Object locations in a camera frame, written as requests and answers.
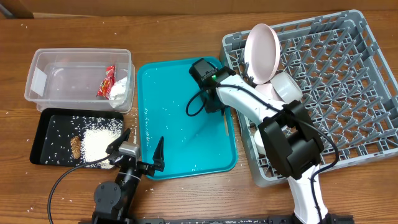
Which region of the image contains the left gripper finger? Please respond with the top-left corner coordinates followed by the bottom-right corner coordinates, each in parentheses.
top-left (106, 128), bottom-right (131, 154)
top-left (152, 136), bottom-right (165, 172)

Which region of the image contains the pile of rice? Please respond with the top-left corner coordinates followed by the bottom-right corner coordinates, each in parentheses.
top-left (81, 128), bottom-right (121, 162)

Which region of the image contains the white plastic wrap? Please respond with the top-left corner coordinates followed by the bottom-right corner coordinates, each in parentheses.
top-left (109, 77), bottom-right (127, 109)

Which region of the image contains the brown food scrap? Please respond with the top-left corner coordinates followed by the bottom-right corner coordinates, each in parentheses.
top-left (70, 136), bottom-right (81, 159)

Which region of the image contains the red foil snack wrapper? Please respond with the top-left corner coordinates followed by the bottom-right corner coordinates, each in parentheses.
top-left (96, 65), bottom-right (116, 100)

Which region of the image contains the small pink bowl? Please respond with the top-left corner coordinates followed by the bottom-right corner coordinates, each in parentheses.
top-left (255, 83), bottom-right (283, 101)

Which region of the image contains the white cup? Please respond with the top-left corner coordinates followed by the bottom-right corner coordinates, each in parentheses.
top-left (254, 130), bottom-right (266, 155)

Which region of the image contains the large white plate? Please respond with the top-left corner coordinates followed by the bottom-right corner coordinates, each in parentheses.
top-left (244, 24), bottom-right (280, 84)

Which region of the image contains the grey bowl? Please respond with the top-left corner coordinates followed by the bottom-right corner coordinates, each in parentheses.
top-left (271, 72), bottom-right (303, 104)

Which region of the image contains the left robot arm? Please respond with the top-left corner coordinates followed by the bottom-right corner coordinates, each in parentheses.
top-left (90, 129), bottom-right (165, 223)

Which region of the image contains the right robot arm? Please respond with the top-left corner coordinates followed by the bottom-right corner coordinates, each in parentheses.
top-left (189, 58), bottom-right (333, 223)

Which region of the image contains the grey dishwasher rack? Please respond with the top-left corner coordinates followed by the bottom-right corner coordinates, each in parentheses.
top-left (219, 9), bottom-right (398, 189)

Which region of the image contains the teal plastic tray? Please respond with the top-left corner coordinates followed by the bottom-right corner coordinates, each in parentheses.
top-left (136, 58), bottom-right (238, 180)

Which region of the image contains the clear plastic bin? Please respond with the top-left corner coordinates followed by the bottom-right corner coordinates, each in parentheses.
top-left (24, 48), bottom-right (135, 113)

